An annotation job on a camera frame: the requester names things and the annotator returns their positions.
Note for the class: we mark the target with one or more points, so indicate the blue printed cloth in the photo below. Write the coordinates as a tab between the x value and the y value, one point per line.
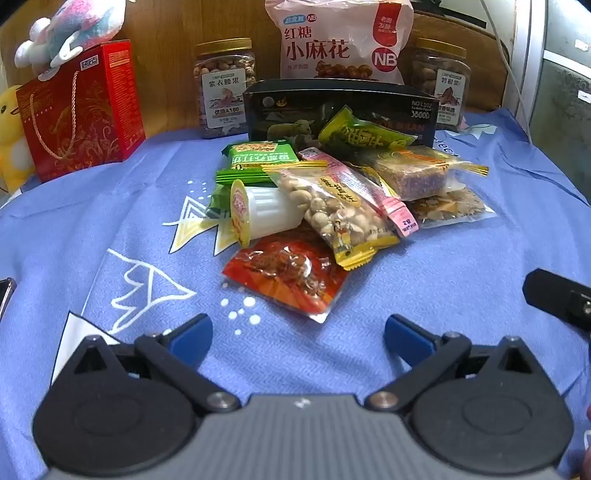
92	230

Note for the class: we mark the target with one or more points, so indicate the dark flat object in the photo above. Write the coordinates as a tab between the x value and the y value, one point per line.
7	295

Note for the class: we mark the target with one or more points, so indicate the white framed glass panel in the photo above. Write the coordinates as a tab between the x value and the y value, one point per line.
558	92

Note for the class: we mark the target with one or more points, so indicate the yellow plush toy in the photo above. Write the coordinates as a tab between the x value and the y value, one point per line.
11	138

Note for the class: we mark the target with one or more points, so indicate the clear seed brittle packet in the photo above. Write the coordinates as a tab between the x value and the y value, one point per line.
452	205

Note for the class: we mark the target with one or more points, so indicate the black box with sheep print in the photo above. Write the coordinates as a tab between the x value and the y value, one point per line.
286	110

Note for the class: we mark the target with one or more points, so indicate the brown cake bar packet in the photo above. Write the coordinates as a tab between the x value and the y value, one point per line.
415	177

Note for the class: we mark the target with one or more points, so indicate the clear peanut packet yellow edge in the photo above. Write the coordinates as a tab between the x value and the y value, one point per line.
323	212

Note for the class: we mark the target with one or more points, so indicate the wooden board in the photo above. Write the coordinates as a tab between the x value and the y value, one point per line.
161	27

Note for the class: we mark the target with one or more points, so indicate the clear nut jar gold lid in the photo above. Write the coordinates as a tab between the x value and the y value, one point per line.
445	83
221	92

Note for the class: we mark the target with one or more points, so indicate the white jelly cup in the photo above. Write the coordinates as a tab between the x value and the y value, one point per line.
268	210

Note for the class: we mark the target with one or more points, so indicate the light green leaf packet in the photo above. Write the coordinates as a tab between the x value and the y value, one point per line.
217	201

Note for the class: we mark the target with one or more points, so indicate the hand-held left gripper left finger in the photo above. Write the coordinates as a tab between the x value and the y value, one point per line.
191	334

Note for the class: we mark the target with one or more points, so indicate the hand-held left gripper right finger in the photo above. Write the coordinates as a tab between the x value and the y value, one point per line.
406	333

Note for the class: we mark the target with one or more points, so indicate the large pink white snack bag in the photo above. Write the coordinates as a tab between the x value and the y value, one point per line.
323	41

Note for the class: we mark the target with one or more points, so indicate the red spicy snack packet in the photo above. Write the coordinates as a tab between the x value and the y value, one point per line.
286	272

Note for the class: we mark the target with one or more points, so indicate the pink and white plush toy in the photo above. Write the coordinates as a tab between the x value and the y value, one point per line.
78	23

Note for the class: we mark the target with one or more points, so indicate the green yellow snack packet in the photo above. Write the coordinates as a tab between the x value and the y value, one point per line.
351	134

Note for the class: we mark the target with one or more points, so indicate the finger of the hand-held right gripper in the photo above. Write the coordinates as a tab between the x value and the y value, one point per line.
554	295

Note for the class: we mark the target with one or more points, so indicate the red gift box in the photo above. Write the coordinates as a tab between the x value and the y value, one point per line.
83	120

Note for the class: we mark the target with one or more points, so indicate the long pink snack packet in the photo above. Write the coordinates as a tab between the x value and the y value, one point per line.
397	214

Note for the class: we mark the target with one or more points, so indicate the green cracker packet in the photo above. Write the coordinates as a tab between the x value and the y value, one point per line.
258	154

